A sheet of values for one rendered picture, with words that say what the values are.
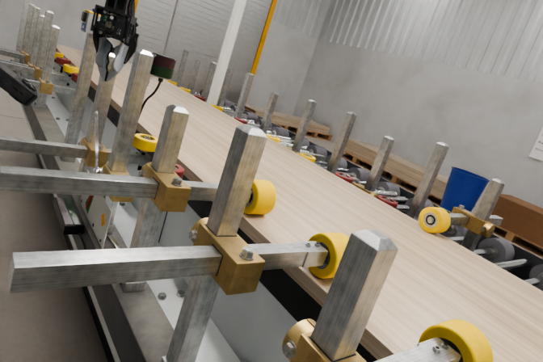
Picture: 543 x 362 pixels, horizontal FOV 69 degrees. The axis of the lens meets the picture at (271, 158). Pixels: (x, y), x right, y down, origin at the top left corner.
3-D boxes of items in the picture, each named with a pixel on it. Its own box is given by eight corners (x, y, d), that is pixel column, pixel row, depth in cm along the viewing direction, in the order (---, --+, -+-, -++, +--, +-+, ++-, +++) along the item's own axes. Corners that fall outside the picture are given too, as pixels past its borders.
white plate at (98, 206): (100, 249, 94) (110, 211, 92) (78, 201, 113) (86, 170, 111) (103, 249, 94) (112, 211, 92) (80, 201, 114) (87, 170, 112)
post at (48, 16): (30, 99, 213) (46, 10, 203) (29, 98, 216) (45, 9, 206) (37, 100, 215) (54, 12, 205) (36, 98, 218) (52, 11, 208)
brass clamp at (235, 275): (222, 296, 53) (233, 263, 52) (183, 244, 63) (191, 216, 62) (258, 292, 57) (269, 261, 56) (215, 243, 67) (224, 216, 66)
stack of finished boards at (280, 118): (327, 134, 999) (330, 128, 995) (253, 118, 841) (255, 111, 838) (308, 125, 1054) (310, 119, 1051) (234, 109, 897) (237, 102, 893)
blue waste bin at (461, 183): (459, 225, 559) (480, 179, 544) (426, 207, 600) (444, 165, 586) (477, 225, 594) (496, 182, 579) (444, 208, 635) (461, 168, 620)
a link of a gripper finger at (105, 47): (84, 78, 82) (94, 34, 81) (92, 76, 88) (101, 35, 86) (99, 82, 83) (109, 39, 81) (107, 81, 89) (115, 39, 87)
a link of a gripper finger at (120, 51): (99, 82, 83) (109, 39, 81) (107, 81, 89) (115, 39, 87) (115, 87, 84) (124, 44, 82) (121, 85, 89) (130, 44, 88)
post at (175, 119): (116, 322, 84) (174, 106, 74) (112, 312, 86) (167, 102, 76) (132, 320, 86) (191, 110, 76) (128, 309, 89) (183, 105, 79)
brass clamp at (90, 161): (85, 166, 111) (89, 149, 110) (75, 150, 121) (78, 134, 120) (107, 168, 115) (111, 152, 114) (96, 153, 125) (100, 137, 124)
